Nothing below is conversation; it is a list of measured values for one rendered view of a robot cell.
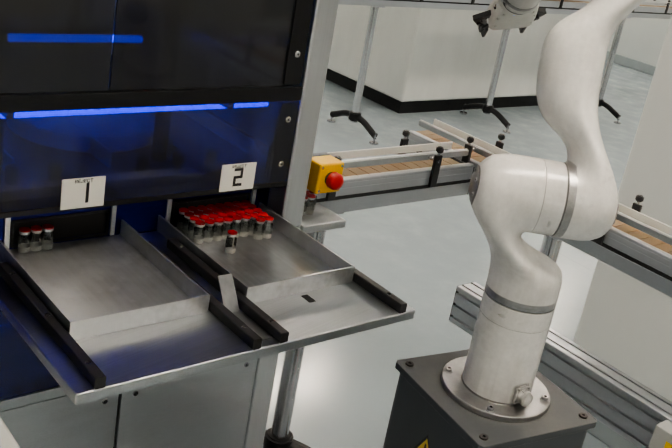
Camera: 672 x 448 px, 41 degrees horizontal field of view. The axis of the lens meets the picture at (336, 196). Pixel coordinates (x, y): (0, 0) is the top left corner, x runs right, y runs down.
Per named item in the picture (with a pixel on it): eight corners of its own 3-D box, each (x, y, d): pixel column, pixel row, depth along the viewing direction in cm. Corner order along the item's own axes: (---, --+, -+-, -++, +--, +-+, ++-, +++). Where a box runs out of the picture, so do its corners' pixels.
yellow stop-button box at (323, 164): (296, 183, 209) (301, 153, 206) (321, 180, 214) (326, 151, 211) (316, 195, 204) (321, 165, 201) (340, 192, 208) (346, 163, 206)
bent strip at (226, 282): (213, 304, 166) (217, 275, 163) (227, 301, 167) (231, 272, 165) (256, 342, 156) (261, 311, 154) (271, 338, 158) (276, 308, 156)
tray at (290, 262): (156, 230, 191) (158, 215, 190) (258, 216, 207) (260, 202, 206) (245, 304, 168) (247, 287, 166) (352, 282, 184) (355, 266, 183)
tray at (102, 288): (-7, 252, 170) (-6, 235, 168) (121, 235, 186) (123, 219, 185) (69, 341, 146) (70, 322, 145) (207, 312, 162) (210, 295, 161)
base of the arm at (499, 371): (571, 412, 156) (601, 318, 149) (485, 431, 146) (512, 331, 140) (502, 354, 171) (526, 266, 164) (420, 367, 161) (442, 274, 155)
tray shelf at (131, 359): (-34, 265, 167) (-34, 256, 166) (274, 221, 211) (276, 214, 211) (75, 405, 134) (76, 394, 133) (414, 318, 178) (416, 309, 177)
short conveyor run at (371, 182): (275, 225, 214) (285, 163, 208) (239, 200, 224) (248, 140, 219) (472, 196, 257) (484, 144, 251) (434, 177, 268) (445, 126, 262)
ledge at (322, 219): (267, 210, 217) (268, 203, 216) (310, 204, 225) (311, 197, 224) (302, 234, 207) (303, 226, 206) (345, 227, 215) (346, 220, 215)
